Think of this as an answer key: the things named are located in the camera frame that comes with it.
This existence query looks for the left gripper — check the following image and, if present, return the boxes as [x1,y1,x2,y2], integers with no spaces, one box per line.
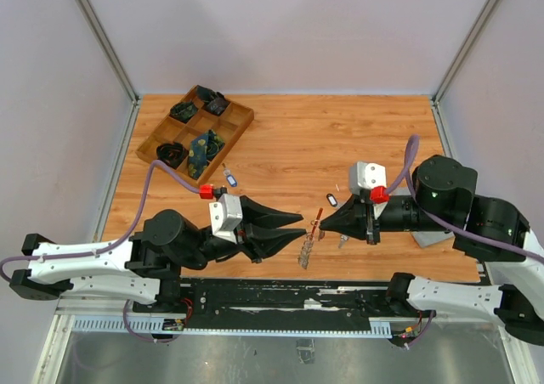
[180,195,309,268]

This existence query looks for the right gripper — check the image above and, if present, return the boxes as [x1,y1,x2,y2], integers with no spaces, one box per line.
[317,191,452,243]

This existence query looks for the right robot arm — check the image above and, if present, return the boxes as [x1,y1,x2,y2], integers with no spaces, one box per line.
[319,155,543,346]

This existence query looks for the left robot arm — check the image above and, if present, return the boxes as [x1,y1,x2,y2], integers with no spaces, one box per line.
[8,194,306,313]

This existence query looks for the key with yellow tag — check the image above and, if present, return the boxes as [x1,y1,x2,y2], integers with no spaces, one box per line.
[337,234,349,249]

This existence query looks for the key with black tag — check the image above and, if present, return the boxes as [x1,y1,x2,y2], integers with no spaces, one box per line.
[326,193,339,209]

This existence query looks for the key with blue tag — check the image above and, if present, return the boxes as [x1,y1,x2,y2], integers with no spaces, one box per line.
[222,163,238,188]

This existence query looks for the grey foam pad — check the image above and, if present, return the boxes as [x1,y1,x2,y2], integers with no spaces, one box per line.
[411,231,454,248]

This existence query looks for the blue tie yellow flowers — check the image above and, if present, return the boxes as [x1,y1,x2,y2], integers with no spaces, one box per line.
[188,129,225,179]

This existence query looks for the wooden compartment tray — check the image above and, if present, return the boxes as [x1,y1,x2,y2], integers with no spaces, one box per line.
[136,85,254,188]

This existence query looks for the dark tie orange flowers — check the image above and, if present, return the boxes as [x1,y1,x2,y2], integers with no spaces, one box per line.
[156,142,189,169]

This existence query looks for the dark tie purple pattern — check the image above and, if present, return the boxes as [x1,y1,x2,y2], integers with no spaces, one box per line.
[204,97,230,116]

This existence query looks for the green patterned rolled tie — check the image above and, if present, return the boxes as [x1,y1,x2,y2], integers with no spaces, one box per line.
[169,101,198,121]

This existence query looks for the dark folded tie back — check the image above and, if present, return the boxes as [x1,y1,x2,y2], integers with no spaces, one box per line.
[195,85,224,103]

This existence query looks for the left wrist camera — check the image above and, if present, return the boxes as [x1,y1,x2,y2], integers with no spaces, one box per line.
[209,194,243,244]

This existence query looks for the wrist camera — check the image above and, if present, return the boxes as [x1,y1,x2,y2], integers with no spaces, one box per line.
[348,161,387,195]
[209,194,243,244]

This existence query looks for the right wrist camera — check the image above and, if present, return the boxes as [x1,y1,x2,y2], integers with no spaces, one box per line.
[348,161,387,195]

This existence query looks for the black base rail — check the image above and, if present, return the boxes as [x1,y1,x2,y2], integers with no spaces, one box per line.
[132,278,429,336]

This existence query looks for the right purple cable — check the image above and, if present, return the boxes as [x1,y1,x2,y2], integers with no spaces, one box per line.
[384,134,544,266]

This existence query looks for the purple cable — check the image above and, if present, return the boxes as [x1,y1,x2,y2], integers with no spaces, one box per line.
[0,159,205,345]
[384,134,544,266]

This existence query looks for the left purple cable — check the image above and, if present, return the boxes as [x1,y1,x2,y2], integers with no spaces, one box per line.
[0,159,205,345]

